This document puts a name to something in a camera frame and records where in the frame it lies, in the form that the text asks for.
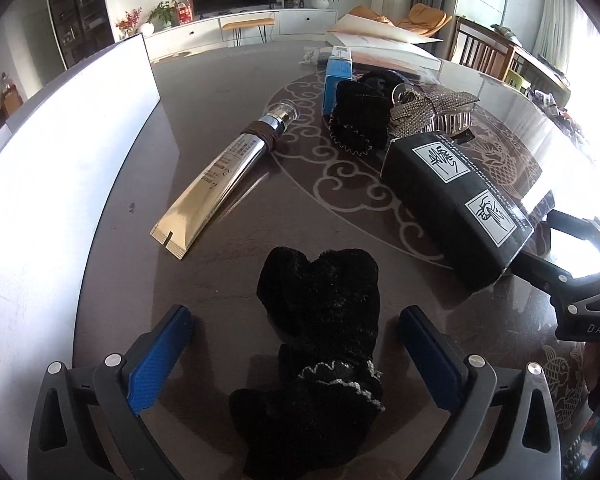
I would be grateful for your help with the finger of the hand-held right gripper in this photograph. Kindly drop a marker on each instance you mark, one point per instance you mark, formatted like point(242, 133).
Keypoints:
point(577, 222)
point(545, 270)

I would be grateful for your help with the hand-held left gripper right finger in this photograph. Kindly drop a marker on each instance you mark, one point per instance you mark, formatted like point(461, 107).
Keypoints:
point(430, 355)

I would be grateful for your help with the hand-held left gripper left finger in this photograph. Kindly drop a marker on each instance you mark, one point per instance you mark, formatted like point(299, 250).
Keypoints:
point(155, 365)

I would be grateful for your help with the black box with white labels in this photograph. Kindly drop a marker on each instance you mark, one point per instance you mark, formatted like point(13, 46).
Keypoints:
point(455, 220)

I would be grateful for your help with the black fuzzy sock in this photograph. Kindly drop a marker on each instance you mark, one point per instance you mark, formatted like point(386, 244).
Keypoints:
point(320, 300)
point(360, 110)

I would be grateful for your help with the blue and white medicine box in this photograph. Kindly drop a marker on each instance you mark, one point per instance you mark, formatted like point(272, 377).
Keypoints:
point(337, 82)

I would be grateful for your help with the rhinestone hair clip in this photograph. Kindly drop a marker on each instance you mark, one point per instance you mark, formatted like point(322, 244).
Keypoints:
point(417, 115)

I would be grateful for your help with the wooden chair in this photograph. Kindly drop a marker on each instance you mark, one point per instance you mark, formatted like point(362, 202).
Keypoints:
point(480, 47)

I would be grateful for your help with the gold cream tube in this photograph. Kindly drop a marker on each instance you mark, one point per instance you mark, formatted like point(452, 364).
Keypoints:
point(220, 175)

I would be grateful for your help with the black round object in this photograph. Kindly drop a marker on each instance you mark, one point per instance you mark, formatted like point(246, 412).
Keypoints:
point(382, 80)

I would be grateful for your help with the orange lounge chair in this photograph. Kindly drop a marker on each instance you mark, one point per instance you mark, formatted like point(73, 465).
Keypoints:
point(367, 14)
point(422, 16)

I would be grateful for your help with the small clear plastic bag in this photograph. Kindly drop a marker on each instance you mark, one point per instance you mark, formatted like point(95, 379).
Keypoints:
point(312, 55)

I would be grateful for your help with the white round vase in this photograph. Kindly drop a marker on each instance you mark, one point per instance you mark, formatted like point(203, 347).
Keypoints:
point(147, 29)

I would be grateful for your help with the white television cabinet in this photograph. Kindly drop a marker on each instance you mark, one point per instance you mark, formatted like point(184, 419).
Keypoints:
point(300, 22)

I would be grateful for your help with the red flower arrangement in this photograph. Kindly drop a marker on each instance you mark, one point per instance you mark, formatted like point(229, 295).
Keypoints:
point(129, 20)

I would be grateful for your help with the green leafy potted plant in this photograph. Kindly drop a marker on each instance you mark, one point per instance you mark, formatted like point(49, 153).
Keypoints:
point(164, 14)

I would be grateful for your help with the red gift bag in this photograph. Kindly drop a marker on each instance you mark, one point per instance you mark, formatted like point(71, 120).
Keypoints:
point(185, 12)

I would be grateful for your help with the wooden bench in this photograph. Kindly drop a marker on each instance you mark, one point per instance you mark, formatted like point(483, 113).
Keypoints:
point(247, 22)

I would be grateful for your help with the dark display cabinet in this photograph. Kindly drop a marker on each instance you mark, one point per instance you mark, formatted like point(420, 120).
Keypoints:
point(80, 10)

